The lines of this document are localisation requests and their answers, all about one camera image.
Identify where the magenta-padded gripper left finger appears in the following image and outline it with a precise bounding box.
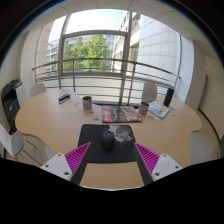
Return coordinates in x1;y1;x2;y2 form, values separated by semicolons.
40;142;92;185

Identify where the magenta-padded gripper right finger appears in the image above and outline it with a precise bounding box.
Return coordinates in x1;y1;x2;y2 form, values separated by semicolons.
132;142;183;186

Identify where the black computer mouse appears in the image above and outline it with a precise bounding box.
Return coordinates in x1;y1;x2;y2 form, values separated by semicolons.
101;130;116;150

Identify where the black printed mouse pad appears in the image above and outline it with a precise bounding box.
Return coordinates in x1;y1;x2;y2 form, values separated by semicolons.
77;124;138;164

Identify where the printed mug with blue band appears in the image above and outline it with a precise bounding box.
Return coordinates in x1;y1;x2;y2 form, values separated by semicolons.
138;101;150;116

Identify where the red magazine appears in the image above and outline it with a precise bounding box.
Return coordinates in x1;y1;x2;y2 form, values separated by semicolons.
100;104;143;124

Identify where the printed mug with red band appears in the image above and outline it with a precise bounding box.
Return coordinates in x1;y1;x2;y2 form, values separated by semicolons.
82;95;93;110

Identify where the small dark blue box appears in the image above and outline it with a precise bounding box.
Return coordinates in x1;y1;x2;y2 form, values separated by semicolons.
58;93;71;105

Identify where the white chair with wooden legs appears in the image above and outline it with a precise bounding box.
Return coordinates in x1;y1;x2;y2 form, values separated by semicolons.
0;123;54;166

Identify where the black cylindrical speaker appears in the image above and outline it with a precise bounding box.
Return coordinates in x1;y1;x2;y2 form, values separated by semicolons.
162;87;175;108

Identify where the black and white printer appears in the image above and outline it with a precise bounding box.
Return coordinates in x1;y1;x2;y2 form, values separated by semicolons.
0;78;28;135

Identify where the metal balcony railing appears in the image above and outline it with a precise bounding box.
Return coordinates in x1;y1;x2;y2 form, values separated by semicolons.
32;57;182;105

